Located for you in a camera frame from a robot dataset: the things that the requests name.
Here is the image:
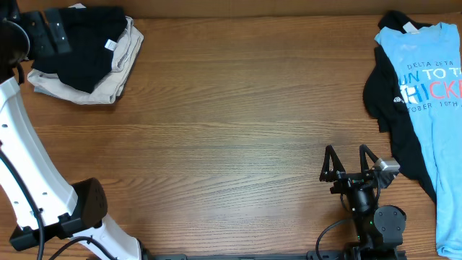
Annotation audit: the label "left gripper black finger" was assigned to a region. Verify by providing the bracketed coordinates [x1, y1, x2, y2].
[44, 8, 71, 54]
[20, 11, 54, 60]

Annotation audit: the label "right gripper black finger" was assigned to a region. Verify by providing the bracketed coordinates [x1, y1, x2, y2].
[359, 144, 378, 173]
[319, 145, 346, 182]

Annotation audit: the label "black t-shirt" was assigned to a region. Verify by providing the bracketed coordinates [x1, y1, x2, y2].
[32, 6, 127, 93]

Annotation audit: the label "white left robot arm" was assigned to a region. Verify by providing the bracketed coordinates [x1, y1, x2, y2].
[1, 1, 152, 260]

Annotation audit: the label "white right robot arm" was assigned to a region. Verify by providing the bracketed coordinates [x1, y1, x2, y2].
[315, 144, 406, 260]

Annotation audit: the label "beige folded trousers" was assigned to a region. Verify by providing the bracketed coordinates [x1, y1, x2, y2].
[27, 4, 144, 105]

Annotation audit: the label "black garment in pile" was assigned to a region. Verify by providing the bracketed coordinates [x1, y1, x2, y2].
[363, 11, 457, 202]

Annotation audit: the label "light blue printed t-shirt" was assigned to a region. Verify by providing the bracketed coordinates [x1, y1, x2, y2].
[375, 22, 461, 259]

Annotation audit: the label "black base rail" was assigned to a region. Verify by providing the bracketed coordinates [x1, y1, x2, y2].
[141, 250, 407, 260]

